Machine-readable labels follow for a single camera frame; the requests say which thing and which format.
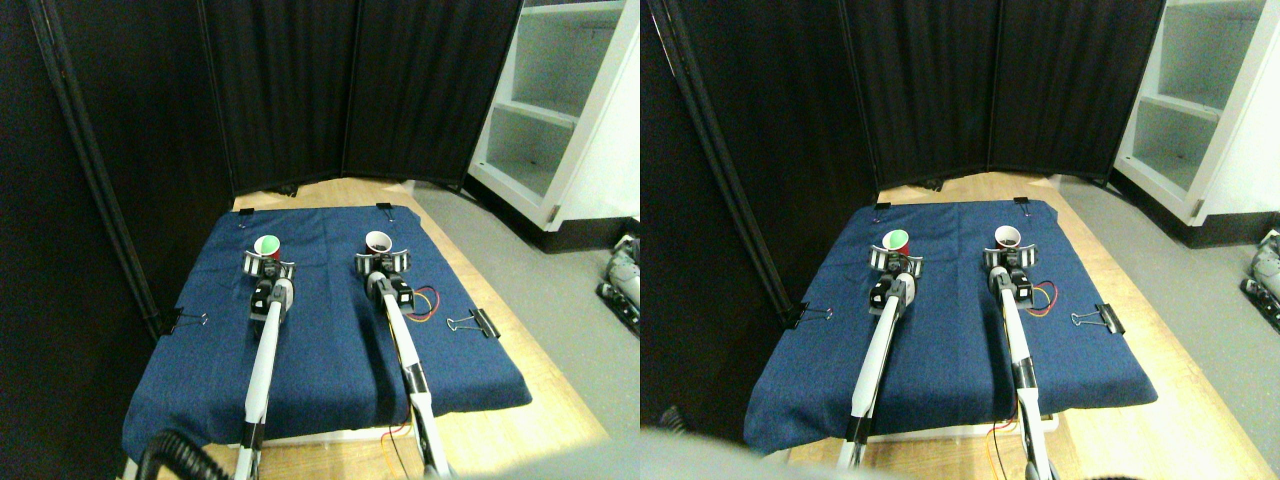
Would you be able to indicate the grey and black machine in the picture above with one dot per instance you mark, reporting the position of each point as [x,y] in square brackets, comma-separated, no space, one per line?
[625,275]
[1265,270]

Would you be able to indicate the green ball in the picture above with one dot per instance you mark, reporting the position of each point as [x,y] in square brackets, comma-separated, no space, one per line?
[896,239]
[265,244]

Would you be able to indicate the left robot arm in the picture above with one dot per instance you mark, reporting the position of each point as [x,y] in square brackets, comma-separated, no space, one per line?
[265,370]
[880,360]

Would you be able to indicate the dark blue cloth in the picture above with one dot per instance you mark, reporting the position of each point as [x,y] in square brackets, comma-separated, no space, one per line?
[330,375]
[950,385]

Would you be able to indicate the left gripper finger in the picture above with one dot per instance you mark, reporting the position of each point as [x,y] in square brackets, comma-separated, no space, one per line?
[881,260]
[914,265]
[286,270]
[254,266]

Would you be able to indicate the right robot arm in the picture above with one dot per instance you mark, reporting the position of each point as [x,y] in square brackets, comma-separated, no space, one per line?
[1018,350]
[402,350]

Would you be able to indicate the white board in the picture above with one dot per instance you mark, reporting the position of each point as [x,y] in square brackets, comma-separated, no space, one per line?
[950,432]

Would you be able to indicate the black curtain stand pole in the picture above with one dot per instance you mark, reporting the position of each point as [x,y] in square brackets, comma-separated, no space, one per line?
[97,170]
[725,160]

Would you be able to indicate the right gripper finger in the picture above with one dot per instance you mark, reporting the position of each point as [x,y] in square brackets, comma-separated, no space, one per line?
[994,258]
[398,260]
[1027,254]
[366,263]

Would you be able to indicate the white shelf unit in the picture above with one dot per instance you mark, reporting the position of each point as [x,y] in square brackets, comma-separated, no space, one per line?
[600,120]
[1240,120]

